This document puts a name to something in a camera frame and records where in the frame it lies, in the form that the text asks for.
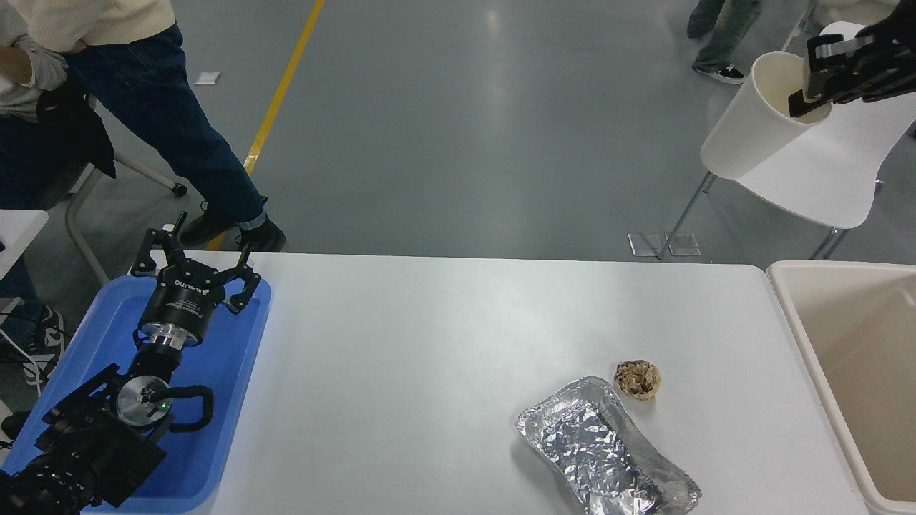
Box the walking person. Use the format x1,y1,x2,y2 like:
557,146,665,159
687,0,763,84

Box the blue plastic tray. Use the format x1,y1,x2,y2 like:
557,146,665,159
0,274,273,514

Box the small white side table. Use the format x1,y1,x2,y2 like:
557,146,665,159
0,210,49,280

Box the chair leg with caster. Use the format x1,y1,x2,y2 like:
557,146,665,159
780,0,817,54

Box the seated person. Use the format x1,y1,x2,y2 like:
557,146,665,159
0,7,72,387

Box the large pale bin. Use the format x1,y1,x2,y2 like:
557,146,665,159
766,259,916,515

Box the grey metal chair frame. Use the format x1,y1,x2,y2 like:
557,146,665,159
64,154,188,287

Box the standing person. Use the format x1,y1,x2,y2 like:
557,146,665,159
0,0,286,252

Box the clear floor plates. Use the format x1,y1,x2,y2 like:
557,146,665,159
628,231,701,257

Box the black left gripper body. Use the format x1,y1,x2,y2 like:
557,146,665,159
137,263,225,340

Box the crumpled foil tray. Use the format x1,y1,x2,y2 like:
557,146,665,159
515,376,702,515

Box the white plastic chair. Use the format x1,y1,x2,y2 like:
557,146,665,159
657,21,916,260

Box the crumpled tan paper ball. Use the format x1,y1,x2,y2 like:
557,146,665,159
614,359,662,400

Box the white paper cup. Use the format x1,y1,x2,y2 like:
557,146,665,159
700,51,834,180

